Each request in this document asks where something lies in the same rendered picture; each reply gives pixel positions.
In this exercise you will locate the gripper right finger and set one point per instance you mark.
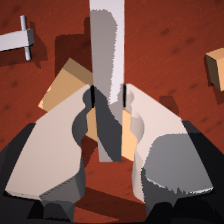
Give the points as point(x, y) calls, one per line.
point(174, 162)

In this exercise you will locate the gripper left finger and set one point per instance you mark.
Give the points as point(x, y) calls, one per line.
point(43, 164)

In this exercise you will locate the small brown block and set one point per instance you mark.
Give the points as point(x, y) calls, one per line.
point(215, 61)

